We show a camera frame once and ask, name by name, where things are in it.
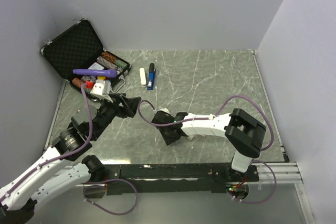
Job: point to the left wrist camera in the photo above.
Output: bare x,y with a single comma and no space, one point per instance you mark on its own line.
100,89

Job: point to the white stapler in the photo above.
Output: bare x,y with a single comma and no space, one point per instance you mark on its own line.
143,77

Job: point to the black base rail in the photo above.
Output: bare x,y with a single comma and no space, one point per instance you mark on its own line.
169,178

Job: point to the blue stapler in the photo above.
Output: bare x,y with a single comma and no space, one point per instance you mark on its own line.
151,76

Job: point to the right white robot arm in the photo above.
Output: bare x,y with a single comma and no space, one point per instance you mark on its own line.
242,130

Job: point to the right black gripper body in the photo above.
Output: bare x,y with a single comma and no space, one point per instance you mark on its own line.
168,138

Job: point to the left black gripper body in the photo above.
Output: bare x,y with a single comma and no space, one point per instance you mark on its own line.
120,110

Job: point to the black poker chip case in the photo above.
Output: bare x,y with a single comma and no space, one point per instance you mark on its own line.
79,47

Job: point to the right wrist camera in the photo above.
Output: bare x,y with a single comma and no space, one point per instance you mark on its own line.
163,110

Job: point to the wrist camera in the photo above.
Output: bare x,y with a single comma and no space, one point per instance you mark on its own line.
100,89
163,110

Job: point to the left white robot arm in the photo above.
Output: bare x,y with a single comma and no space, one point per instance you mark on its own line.
56,171

